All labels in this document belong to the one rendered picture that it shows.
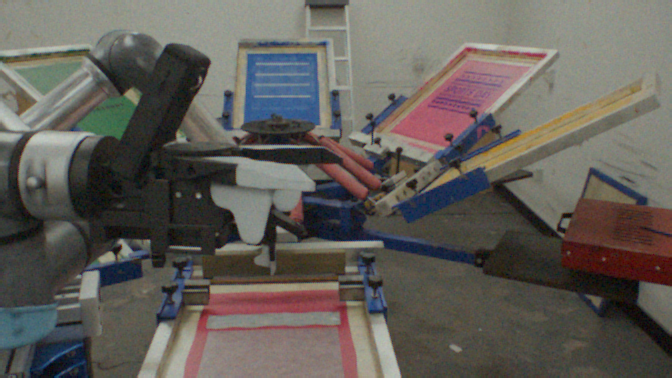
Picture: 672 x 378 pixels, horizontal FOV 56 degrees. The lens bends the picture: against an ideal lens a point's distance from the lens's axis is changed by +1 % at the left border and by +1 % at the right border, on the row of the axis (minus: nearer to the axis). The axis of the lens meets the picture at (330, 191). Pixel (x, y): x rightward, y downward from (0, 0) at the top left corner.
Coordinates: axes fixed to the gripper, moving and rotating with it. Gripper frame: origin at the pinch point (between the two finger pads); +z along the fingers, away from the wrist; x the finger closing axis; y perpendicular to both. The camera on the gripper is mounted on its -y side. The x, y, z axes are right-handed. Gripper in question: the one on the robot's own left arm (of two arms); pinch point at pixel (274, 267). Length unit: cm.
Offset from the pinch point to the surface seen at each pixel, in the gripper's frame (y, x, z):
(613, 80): -200, -207, -25
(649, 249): -107, 5, -5
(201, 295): 19.9, 7.1, 4.5
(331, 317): -15.7, 13.2, 9.1
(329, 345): -14.4, 26.3, 9.7
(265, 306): 2.6, 4.6, 9.8
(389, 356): -27.9, 37.5, 6.3
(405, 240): -47, -50, 13
